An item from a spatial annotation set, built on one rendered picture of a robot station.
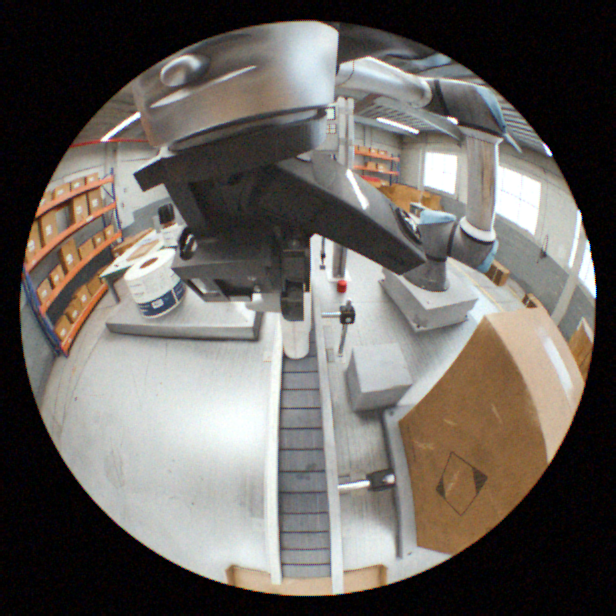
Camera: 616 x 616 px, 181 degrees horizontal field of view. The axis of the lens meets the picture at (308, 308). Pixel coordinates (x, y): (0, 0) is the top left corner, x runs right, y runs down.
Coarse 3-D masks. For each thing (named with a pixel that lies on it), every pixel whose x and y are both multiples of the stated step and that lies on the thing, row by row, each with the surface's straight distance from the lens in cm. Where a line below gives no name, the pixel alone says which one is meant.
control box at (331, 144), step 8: (336, 104) 70; (336, 112) 69; (328, 120) 69; (336, 120) 68; (328, 136) 68; (336, 136) 66; (328, 144) 67; (336, 144) 66; (328, 152) 70; (336, 152) 69
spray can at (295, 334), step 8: (304, 288) 30; (304, 296) 31; (304, 304) 31; (304, 312) 32; (280, 320) 35; (304, 320) 34; (288, 328) 34; (296, 328) 34; (304, 328) 35; (288, 336) 36; (296, 336) 35; (304, 336) 36; (288, 344) 37; (296, 344) 37; (304, 344) 38; (288, 352) 40; (296, 352) 39; (304, 352) 40
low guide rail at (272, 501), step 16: (272, 384) 34; (272, 400) 33; (272, 416) 32; (272, 432) 31; (272, 448) 30; (272, 464) 30; (272, 480) 30; (272, 496) 30; (272, 512) 30; (272, 528) 31; (272, 544) 32; (272, 560) 33; (272, 576) 35
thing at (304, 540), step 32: (288, 384) 38; (288, 416) 35; (320, 416) 35; (288, 448) 33; (320, 448) 33; (288, 480) 33; (320, 480) 33; (288, 512) 33; (320, 512) 34; (288, 544) 35; (320, 544) 35; (288, 576) 39; (320, 576) 39
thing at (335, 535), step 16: (320, 320) 36; (320, 336) 34; (320, 352) 31; (320, 368) 30; (320, 384) 28; (336, 464) 25; (336, 480) 25; (336, 496) 25; (336, 512) 25; (336, 528) 26; (336, 544) 27; (336, 560) 28; (336, 576) 29; (336, 592) 32
